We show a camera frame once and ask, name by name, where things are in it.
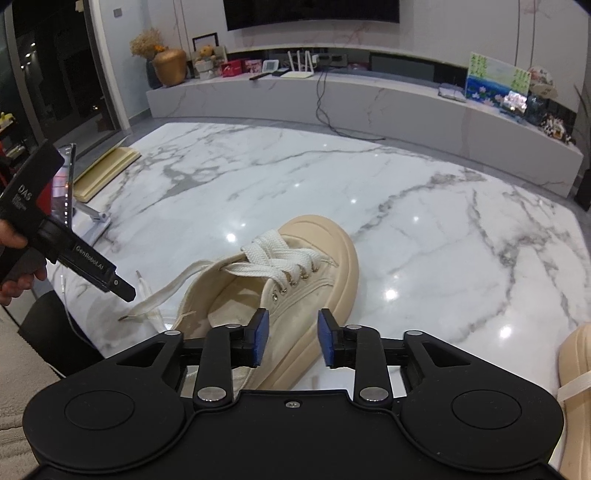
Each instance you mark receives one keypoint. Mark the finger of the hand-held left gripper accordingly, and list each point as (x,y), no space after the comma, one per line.
(124,290)

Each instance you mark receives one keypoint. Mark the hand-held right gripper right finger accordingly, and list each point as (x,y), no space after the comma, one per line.
(325,337)

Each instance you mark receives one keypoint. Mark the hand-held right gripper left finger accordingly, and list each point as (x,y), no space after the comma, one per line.
(261,334)

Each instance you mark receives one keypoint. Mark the white shoelace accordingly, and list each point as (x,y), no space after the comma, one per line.
(272,272)
(575,385)

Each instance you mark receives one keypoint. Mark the beige canvas shoe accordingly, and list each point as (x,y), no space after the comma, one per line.
(323,258)
(577,415)

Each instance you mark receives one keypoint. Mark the person's left hand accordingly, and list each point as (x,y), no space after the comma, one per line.
(21,279)

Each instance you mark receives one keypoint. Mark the silver phone stand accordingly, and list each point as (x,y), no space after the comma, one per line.
(94,217)

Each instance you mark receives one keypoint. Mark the pale yellow notepad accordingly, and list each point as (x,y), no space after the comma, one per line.
(106,175)

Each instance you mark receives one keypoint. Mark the dark glass sliding door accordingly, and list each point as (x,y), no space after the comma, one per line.
(60,69)

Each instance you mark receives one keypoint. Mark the beige fabric sofa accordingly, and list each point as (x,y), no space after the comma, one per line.
(23,415)

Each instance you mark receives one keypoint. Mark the gold vase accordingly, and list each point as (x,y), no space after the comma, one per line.
(170,69)

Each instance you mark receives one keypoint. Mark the dried flower bunch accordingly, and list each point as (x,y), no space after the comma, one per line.
(147,44)

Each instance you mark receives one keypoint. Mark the yellow teddy bear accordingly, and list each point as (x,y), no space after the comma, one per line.
(207,60)

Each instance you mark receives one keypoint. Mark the white marble tv cabinet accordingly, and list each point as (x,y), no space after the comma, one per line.
(392,120)

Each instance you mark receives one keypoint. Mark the red gift box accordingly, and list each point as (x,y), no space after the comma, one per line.
(232,68)

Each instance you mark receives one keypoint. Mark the black remote control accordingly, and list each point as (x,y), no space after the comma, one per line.
(258,76)

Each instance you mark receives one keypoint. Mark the pink gift box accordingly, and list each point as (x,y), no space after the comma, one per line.
(254,65)

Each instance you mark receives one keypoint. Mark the white router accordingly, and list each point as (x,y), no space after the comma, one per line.
(298,71)

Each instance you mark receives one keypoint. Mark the white desk clock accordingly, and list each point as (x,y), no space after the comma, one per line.
(271,67)

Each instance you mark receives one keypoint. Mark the white flat box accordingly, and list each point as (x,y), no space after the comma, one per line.
(451,93)

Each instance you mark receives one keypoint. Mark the potted plant black pot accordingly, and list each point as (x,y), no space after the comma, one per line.
(584,184)

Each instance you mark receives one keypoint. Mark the small framed photo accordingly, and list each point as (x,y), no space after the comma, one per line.
(513,102)

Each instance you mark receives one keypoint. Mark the colourful picture box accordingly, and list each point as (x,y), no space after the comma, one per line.
(494,81)

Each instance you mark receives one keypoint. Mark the dark glass jar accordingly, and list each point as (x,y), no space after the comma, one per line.
(535,110)

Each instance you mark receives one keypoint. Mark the black white toy blocks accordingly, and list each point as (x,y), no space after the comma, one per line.
(558,129)

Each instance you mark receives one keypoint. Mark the black flat television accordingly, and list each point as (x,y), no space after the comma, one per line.
(309,11)

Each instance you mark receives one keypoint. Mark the white round fan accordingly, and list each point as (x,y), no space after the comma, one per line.
(540,81)

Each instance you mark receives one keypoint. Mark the black picture frame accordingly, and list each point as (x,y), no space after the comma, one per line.
(196,44)

